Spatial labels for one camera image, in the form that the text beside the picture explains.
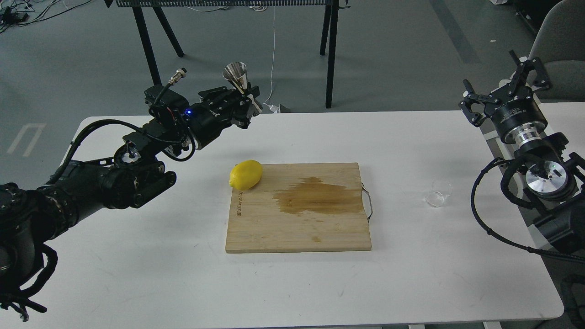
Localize small clear glass cup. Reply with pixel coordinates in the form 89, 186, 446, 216
424, 180, 453, 208

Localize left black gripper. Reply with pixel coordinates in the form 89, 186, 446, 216
185, 85, 262, 150

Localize black metal table frame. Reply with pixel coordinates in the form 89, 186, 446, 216
104, 0, 351, 111

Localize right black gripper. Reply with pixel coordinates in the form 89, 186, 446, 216
459, 50, 553, 144

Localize white hanging cable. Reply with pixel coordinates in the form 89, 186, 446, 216
263, 7, 290, 113

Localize floor cables pile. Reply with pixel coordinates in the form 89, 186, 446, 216
0, 0, 92, 32

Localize bamboo cutting board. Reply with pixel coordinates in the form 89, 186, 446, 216
225, 163, 372, 254

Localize grey office chair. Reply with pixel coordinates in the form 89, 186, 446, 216
529, 0, 585, 102

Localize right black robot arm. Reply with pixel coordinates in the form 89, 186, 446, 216
459, 51, 584, 264

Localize steel double jigger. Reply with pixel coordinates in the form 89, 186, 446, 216
222, 62, 262, 116

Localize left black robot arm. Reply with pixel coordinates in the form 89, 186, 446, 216
0, 62, 262, 322

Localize yellow lemon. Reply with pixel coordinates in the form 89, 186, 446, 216
229, 159, 263, 191

